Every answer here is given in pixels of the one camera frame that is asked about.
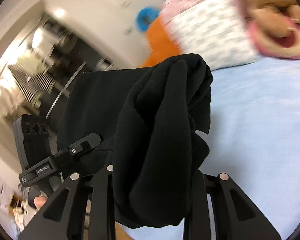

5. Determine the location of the black large garment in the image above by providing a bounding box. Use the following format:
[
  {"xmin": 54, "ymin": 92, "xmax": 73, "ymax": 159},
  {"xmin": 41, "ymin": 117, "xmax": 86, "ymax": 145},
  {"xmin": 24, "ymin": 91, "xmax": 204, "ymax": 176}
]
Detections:
[{"xmin": 57, "ymin": 54, "xmax": 213, "ymax": 228}]

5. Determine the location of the person's left hand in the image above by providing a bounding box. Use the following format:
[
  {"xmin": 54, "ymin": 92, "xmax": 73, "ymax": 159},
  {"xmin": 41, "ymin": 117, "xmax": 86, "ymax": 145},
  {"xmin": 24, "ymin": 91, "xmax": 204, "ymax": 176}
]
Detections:
[{"xmin": 34, "ymin": 196, "xmax": 47, "ymax": 210}]

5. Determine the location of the light blue bed cover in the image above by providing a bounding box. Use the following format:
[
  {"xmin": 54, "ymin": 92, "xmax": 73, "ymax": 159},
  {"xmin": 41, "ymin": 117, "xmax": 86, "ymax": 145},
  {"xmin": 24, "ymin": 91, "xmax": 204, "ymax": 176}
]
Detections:
[{"xmin": 120, "ymin": 56, "xmax": 300, "ymax": 240}]

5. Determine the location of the orange bed headboard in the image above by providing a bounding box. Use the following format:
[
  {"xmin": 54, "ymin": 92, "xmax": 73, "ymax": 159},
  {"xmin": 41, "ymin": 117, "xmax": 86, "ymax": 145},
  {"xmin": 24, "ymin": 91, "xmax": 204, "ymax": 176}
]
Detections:
[{"xmin": 140, "ymin": 0, "xmax": 196, "ymax": 68}]

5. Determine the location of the pink round cushion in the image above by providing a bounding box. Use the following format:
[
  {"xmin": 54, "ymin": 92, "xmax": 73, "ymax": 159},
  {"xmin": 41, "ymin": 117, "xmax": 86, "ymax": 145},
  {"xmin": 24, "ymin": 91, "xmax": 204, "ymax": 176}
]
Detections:
[{"xmin": 247, "ymin": 16, "xmax": 300, "ymax": 60}]

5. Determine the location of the blue round toy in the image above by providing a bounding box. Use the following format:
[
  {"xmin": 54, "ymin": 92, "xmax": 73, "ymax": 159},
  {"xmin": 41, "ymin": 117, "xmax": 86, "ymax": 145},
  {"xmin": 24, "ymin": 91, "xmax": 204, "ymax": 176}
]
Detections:
[{"xmin": 135, "ymin": 7, "xmax": 160, "ymax": 33}]

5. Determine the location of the white floral pillow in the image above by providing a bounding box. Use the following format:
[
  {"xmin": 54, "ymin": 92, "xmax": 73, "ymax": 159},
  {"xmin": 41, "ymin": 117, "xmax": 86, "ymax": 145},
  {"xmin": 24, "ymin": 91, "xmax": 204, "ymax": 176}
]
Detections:
[{"xmin": 169, "ymin": 0, "xmax": 259, "ymax": 70}]

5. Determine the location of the brown monkey plush toy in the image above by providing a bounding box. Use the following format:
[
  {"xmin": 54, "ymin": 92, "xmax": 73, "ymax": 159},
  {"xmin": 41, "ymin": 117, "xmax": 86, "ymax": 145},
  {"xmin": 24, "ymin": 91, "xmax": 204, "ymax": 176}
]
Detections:
[{"xmin": 248, "ymin": 0, "xmax": 300, "ymax": 38}]

